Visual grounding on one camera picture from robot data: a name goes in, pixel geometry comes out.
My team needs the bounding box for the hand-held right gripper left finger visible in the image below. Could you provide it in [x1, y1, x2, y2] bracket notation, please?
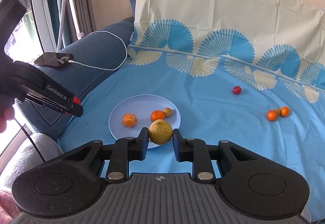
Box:
[60, 127, 149, 184]

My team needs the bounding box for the white fluffy blanket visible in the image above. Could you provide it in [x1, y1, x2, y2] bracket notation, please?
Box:
[0, 132, 64, 190]

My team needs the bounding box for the white charging cable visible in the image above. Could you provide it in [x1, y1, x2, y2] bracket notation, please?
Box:
[68, 31, 128, 71]

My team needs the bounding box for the blue fan-print sheet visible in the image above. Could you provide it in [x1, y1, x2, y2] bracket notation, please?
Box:
[57, 0, 325, 222]

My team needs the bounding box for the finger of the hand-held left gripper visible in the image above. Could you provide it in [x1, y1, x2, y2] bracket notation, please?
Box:
[61, 103, 84, 117]

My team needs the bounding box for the black smartphone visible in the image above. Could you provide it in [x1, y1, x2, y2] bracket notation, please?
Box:
[34, 53, 74, 69]

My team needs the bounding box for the white window frame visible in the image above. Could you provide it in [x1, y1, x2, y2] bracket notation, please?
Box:
[28, 0, 58, 55]

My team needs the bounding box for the person's left hand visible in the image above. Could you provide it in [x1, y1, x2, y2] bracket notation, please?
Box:
[0, 96, 16, 133]

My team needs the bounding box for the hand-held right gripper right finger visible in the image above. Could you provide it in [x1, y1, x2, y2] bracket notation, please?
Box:
[173, 128, 257, 183]

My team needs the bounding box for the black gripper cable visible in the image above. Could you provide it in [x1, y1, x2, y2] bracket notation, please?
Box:
[14, 116, 46, 163]

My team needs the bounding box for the plastic-wrapped orange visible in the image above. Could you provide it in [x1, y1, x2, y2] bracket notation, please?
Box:
[122, 113, 138, 128]

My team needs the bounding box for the pink cloth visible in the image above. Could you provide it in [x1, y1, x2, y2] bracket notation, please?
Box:
[0, 187, 19, 222]

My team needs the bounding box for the light blue plate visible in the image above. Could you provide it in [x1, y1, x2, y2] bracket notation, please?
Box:
[109, 95, 181, 150]

